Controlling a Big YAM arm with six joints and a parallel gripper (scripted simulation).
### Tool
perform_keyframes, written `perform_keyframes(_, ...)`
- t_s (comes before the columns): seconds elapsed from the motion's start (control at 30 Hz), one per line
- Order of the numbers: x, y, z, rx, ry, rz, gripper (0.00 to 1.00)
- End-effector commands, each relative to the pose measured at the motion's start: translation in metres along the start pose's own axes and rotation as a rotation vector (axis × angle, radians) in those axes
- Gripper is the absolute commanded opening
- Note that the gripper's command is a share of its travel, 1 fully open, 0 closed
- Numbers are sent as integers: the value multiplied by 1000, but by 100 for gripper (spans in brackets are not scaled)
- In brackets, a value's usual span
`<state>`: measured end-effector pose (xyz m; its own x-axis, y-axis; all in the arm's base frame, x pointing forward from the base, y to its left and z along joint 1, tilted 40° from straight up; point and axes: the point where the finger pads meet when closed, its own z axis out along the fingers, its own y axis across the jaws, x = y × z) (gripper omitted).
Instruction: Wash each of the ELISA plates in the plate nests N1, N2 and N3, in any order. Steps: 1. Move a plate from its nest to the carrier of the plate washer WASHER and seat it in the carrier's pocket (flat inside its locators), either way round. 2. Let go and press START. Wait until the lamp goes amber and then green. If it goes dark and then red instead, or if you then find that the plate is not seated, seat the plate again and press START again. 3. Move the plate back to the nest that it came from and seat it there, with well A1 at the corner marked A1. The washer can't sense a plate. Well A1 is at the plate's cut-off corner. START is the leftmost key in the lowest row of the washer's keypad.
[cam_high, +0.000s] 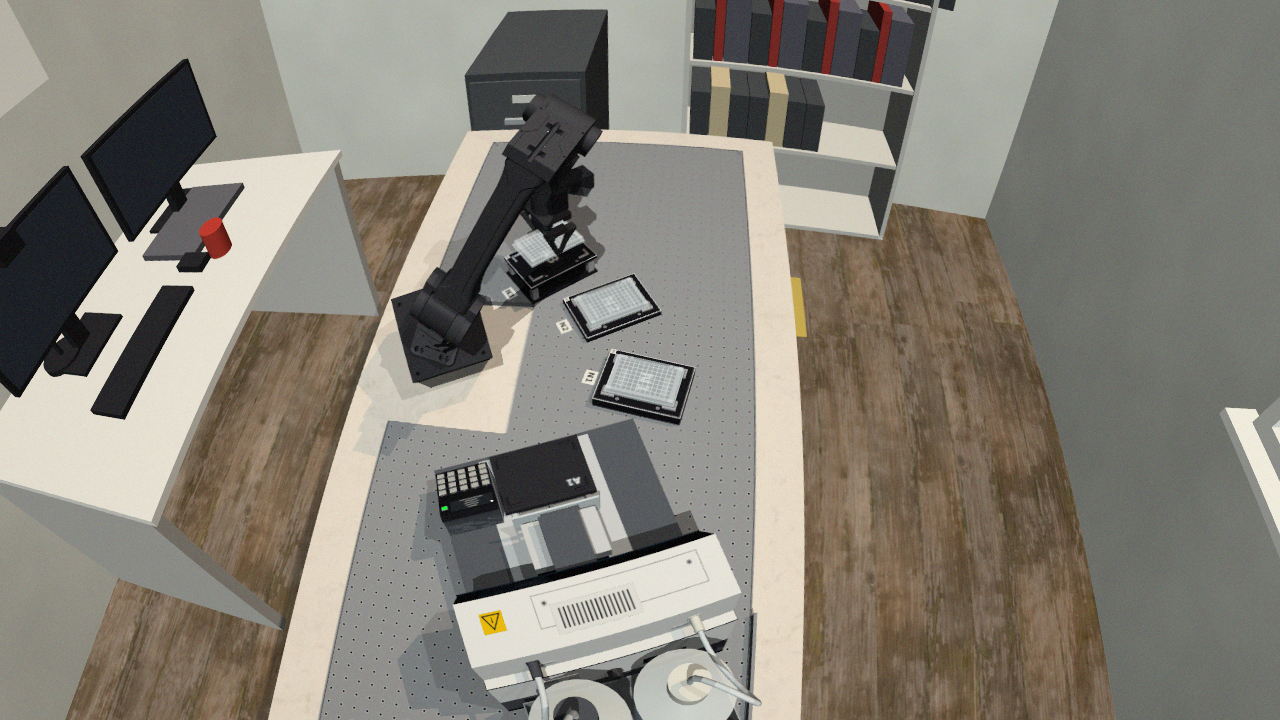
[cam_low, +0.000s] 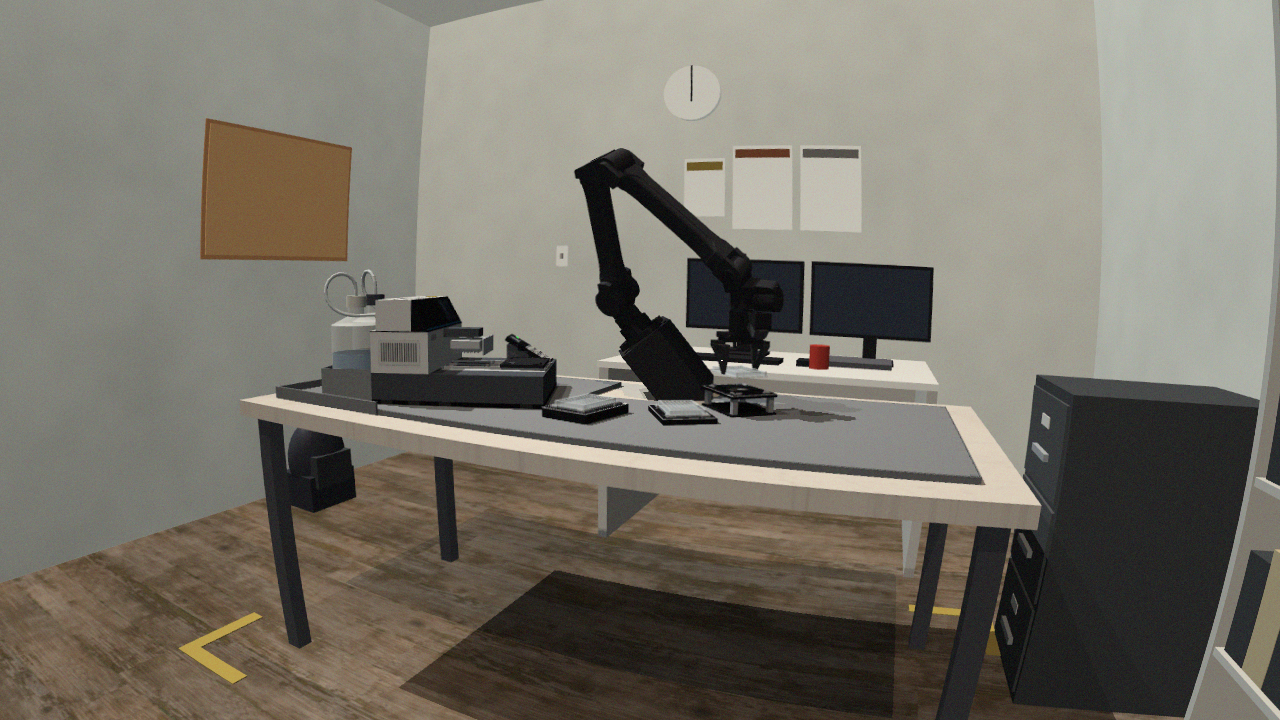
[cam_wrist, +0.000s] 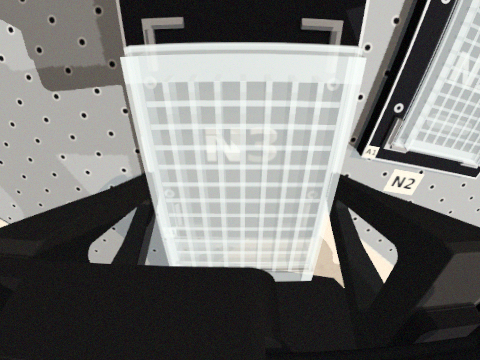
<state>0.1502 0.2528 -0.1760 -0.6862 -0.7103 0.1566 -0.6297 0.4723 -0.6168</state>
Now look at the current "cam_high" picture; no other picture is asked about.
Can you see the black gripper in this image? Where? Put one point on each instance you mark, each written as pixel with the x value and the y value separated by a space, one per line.
pixel 541 210

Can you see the white multi-well plate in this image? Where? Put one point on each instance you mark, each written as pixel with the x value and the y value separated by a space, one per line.
pixel 645 380
pixel 534 244
pixel 619 288

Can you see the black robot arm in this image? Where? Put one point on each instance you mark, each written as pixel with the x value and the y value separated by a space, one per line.
pixel 525 173

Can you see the dark grey raised edge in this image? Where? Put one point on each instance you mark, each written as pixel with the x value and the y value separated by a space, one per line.
pixel 752 663

